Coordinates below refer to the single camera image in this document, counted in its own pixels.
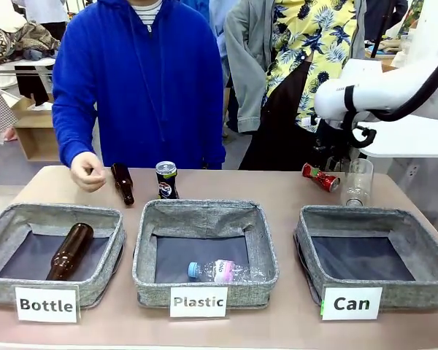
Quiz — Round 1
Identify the grey fabric basket labelled Plastic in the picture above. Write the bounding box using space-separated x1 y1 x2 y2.
131 198 280 309

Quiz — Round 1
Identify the person's right hand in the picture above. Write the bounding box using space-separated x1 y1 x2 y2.
70 151 107 193

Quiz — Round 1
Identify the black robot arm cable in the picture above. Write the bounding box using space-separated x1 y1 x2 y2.
341 49 438 149

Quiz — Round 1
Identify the black Pepsi can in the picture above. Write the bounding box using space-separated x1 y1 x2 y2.
155 161 180 200

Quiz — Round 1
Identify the pile of patterned clothes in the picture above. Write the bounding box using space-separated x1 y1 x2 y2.
0 0 63 63

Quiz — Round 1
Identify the white Can label card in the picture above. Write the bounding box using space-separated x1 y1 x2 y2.
320 287 384 322

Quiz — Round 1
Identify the crushed red can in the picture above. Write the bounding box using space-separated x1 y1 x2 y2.
301 162 342 193

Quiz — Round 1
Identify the crushed bottle with blue cap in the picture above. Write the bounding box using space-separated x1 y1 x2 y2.
188 259 269 283

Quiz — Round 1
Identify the person in blue hoodie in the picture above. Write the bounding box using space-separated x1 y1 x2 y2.
52 0 227 171

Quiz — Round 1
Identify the large brown glass bottle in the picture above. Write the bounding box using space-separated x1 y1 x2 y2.
45 222 95 281

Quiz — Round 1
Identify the wooden shelf unit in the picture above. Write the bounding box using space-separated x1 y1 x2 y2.
12 93 99 163

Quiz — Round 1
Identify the white Plastic label card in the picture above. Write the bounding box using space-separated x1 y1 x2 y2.
169 286 229 319

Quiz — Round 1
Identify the small brown glass bottle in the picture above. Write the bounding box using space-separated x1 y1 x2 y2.
110 163 136 207

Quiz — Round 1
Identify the grey fabric basket labelled Bottle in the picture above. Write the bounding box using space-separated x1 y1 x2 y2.
0 203 126 308

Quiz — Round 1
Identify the white Bottle label card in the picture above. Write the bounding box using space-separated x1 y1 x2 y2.
14 286 80 324

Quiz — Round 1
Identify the grey fabric basket labelled Can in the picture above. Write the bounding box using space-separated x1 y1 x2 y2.
293 204 438 311

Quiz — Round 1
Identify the person in yellow floral shirt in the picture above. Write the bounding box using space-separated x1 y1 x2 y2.
224 0 368 171

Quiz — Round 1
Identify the clear plastic cup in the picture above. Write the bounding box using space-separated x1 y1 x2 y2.
340 157 374 208

